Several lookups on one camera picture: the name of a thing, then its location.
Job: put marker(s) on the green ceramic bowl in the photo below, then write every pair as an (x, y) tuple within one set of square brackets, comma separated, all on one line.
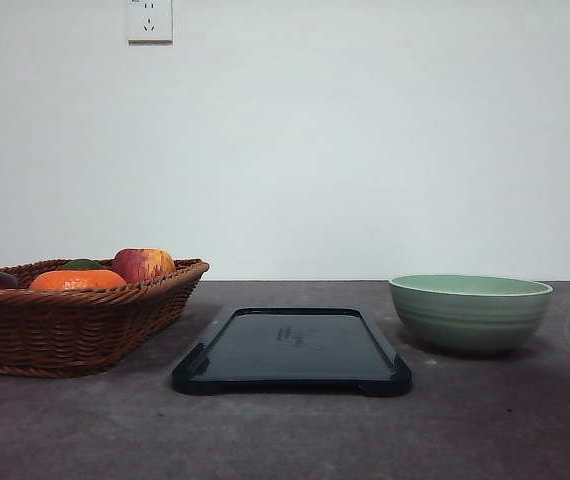
[(470, 312)]

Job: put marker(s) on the brown woven wicker basket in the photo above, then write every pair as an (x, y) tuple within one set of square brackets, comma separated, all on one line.
[(61, 333)]

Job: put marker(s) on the dark blue rectangular tray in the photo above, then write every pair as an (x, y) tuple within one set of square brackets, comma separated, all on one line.
[(293, 349)]

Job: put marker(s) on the red yellow apple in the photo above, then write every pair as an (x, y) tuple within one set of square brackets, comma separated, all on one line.
[(141, 264)]

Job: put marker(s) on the green lime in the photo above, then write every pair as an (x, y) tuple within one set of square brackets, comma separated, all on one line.
[(83, 264)]

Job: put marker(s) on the orange fruit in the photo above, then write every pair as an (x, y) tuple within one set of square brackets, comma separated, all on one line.
[(66, 280)]

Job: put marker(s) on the white wall socket left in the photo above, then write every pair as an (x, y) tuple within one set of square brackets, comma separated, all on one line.
[(149, 22)]

